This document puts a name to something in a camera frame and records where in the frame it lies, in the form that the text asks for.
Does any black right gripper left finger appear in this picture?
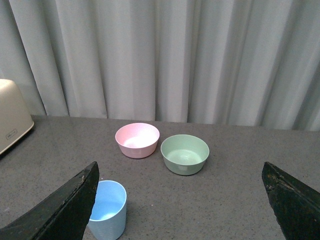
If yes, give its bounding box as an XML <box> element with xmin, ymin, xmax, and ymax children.
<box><xmin>0</xmin><ymin>161</ymin><xmax>99</xmax><ymax>240</ymax></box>

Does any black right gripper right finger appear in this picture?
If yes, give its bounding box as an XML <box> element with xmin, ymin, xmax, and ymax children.
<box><xmin>261</xmin><ymin>162</ymin><xmax>320</xmax><ymax>240</ymax></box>

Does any light blue plastic cup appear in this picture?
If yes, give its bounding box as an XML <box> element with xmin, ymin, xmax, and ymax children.
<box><xmin>87</xmin><ymin>180</ymin><xmax>127</xmax><ymax>240</ymax></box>

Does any pink plastic bowl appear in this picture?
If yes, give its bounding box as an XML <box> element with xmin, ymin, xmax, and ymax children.
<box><xmin>115</xmin><ymin>122</ymin><xmax>160</xmax><ymax>159</ymax></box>

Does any cream toaster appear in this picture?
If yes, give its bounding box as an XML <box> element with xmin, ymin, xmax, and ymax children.
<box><xmin>0</xmin><ymin>79</ymin><xmax>34</xmax><ymax>153</ymax></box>

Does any green plastic bowl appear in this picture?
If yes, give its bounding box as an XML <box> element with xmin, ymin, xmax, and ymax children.
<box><xmin>160</xmin><ymin>134</ymin><xmax>210</xmax><ymax>176</ymax></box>

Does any grey curtain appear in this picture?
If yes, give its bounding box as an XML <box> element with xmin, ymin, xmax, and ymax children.
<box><xmin>0</xmin><ymin>0</ymin><xmax>320</xmax><ymax>131</ymax></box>

